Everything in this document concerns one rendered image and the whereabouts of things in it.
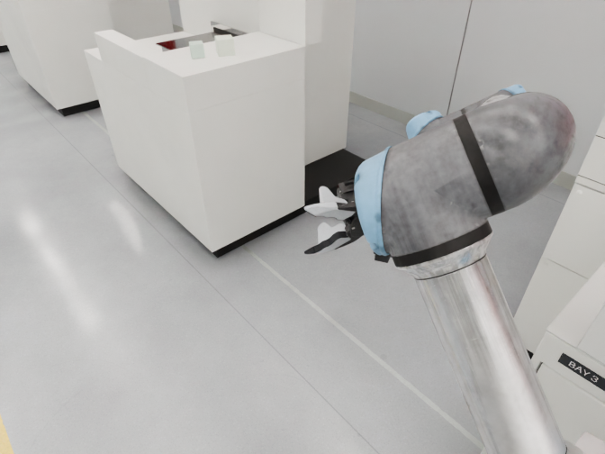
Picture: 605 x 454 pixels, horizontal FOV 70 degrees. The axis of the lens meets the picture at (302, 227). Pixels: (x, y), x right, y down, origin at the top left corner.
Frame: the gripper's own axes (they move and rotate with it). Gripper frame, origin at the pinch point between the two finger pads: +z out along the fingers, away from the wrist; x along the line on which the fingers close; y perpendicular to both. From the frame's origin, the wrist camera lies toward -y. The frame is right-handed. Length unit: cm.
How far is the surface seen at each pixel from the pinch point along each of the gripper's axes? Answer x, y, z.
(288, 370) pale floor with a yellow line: -111, 7, 5
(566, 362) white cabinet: -22, -31, -46
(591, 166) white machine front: -31, 17, -93
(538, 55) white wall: -98, 140, -189
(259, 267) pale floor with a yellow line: -131, 67, 5
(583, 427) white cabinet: -33, -42, -48
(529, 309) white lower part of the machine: -89, -3, -88
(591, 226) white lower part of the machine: -47, 5, -94
